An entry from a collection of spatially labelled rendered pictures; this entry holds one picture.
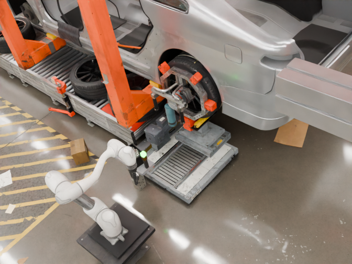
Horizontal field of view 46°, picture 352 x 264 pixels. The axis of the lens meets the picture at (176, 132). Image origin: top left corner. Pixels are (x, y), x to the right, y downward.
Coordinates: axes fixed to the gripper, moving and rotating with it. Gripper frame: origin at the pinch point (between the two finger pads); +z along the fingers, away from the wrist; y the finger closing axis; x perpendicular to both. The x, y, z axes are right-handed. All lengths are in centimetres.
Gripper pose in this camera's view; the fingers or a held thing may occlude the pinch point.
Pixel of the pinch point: (135, 181)
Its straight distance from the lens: 359.0
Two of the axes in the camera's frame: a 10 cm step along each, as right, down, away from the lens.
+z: 1.0, 7.0, 7.1
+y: 7.3, 4.3, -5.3
